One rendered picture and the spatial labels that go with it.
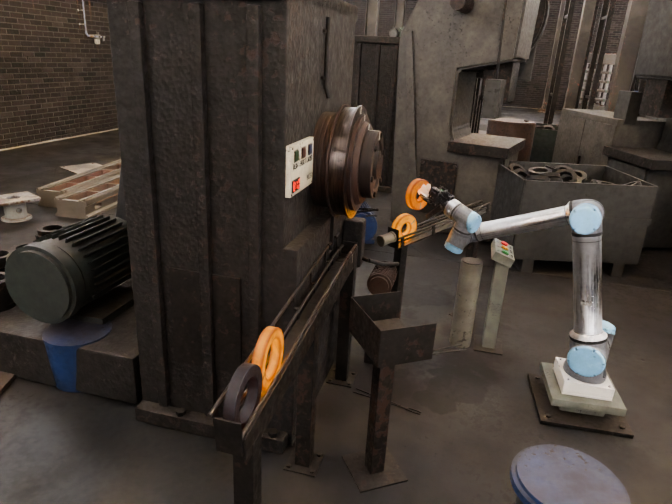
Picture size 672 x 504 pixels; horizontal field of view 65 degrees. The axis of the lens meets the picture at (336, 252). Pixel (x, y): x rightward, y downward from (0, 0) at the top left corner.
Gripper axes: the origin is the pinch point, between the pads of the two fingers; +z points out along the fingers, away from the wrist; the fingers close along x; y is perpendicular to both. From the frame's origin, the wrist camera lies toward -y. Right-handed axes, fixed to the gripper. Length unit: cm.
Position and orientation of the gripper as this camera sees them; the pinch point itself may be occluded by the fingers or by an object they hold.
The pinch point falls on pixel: (418, 190)
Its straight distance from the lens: 269.0
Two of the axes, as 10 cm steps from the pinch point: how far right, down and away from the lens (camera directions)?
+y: 2.2, -8.2, -5.4
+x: -7.6, 2.0, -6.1
